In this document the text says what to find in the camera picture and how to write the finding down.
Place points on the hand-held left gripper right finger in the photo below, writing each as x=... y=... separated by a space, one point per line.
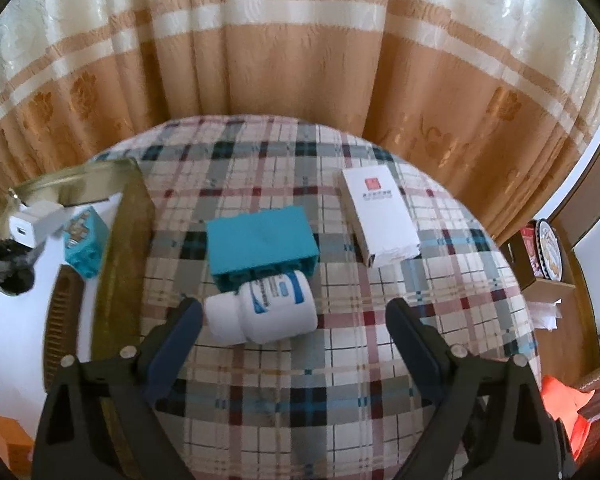
x=410 y=340

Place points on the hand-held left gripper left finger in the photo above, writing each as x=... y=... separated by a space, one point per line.
x=177 y=340

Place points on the gold rimmed tray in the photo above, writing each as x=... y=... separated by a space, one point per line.
x=125 y=260

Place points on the white pill bottle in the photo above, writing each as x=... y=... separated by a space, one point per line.
x=275 y=315

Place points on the brown wooden comb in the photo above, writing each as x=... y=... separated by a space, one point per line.
x=62 y=325

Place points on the blue bear print toy block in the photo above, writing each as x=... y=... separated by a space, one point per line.
x=82 y=255

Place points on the white charger plug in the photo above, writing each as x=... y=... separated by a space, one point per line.
x=30 y=222

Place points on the plaid tablecloth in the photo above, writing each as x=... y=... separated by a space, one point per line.
x=300 y=385

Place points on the white cardboard carton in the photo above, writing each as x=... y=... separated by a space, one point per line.
x=385 y=220

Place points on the teal building block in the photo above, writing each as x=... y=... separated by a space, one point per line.
x=260 y=240

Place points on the white crumpled paper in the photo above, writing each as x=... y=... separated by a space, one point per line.
x=545 y=312

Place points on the brown cardboard box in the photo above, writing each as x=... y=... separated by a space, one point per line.
x=550 y=290

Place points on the red packet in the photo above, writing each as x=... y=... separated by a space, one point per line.
x=530 y=250

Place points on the decorative plate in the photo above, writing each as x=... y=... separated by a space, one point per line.
x=550 y=250

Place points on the orange cloth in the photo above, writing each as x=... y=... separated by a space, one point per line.
x=565 y=405

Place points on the orange box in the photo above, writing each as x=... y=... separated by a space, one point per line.
x=7 y=440

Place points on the beige floral curtain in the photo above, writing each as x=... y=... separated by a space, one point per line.
x=300 y=60

